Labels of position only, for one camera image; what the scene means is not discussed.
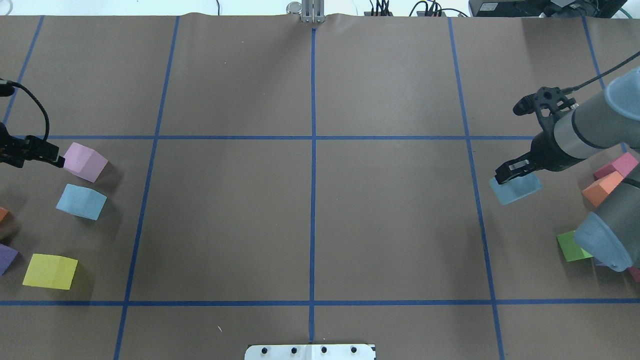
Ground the light blue block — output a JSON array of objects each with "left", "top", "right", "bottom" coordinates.
[
  {"left": 55, "top": 183, "right": 108, "bottom": 221},
  {"left": 489, "top": 173, "right": 543, "bottom": 205}
]

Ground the pink foam block near left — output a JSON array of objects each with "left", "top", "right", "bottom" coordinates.
[{"left": 62, "top": 142, "right": 108, "bottom": 183}]

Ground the aluminium frame post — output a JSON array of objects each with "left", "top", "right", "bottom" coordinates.
[{"left": 300, "top": 0, "right": 326, "bottom": 24}]

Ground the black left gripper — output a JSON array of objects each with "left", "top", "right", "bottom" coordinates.
[{"left": 0, "top": 123, "right": 66, "bottom": 168}]

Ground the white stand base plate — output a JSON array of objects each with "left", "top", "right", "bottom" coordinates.
[{"left": 244, "top": 343, "right": 377, "bottom": 360}]

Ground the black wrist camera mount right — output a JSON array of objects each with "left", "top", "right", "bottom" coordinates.
[{"left": 512, "top": 86, "right": 578, "bottom": 133}]

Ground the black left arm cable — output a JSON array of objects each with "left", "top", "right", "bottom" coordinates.
[{"left": 0, "top": 79, "right": 51, "bottom": 143}]

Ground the small metal cylinder weight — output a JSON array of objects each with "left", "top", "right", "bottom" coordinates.
[{"left": 285, "top": 1, "right": 303, "bottom": 15}]

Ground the purple foam block near bin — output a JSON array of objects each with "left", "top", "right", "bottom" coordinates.
[{"left": 0, "top": 244, "right": 19, "bottom": 276}]

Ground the yellow foam block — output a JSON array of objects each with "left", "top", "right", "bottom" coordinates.
[{"left": 22, "top": 253, "right": 79, "bottom": 291}]

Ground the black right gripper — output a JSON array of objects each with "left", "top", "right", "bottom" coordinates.
[{"left": 494, "top": 132, "right": 576, "bottom": 185}]

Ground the magenta foam block far side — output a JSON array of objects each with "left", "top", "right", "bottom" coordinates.
[{"left": 593, "top": 152, "right": 639, "bottom": 180}]

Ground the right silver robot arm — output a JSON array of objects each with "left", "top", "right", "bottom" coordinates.
[{"left": 489, "top": 68, "right": 640, "bottom": 272}]

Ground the green foam block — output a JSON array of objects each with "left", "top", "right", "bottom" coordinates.
[{"left": 556, "top": 230, "right": 594, "bottom": 262}]

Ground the orange foam block far side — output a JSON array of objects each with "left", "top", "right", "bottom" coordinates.
[{"left": 582, "top": 171, "right": 624, "bottom": 208}]

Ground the orange foam block near bin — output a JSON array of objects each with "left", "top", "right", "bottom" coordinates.
[{"left": 0, "top": 207, "right": 10, "bottom": 223}]

